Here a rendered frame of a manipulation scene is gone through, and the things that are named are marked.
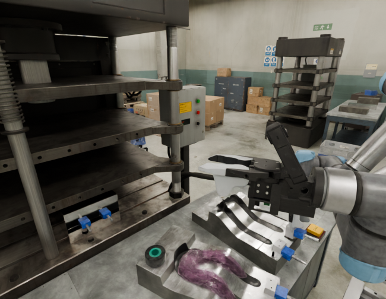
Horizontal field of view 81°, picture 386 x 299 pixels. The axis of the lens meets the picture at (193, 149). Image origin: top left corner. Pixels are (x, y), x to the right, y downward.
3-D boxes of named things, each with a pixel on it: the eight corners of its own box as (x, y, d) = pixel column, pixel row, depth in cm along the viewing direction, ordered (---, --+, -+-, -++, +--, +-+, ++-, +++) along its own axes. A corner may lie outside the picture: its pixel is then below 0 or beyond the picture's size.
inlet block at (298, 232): (319, 244, 98) (320, 232, 97) (315, 248, 94) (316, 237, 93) (289, 231, 107) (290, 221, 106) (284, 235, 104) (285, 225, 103)
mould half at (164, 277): (278, 287, 90) (282, 267, 86) (263, 357, 69) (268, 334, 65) (173, 242, 113) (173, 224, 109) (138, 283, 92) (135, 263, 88)
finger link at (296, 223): (300, 237, 95) (304, 216, 95) (286, 232, 99) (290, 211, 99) (303, 236, 97) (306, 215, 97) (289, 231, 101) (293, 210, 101)
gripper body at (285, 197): (243, 209, 41) (318, 224, 37) (248, 164, 39) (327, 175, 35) (248, 193, 48) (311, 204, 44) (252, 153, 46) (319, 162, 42)
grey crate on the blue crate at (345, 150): (365, 156, 364) (368, 147, 359) (361, 164, 336) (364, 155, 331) (323, 146, 402) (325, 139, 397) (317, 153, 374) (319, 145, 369)
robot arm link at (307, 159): (320, 152, 91) (299, 152, 92) (318, 179, 93) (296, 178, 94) (312, 149, 99) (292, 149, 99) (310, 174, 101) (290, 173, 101)
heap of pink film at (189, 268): (249, 270, 91) (250, 255, 88) (233, 311, 76) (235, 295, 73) (192, 247, 102) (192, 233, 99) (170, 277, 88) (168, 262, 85)
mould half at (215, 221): (300, 244, 111) (305, 222, 106) (274, 277, 94) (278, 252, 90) (221, 202, 145) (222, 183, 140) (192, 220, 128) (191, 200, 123)
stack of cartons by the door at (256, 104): (273, 114, 741) (277, 88, 711) (269, 115, 719) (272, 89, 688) (249, 110, 795) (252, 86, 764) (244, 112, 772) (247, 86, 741)
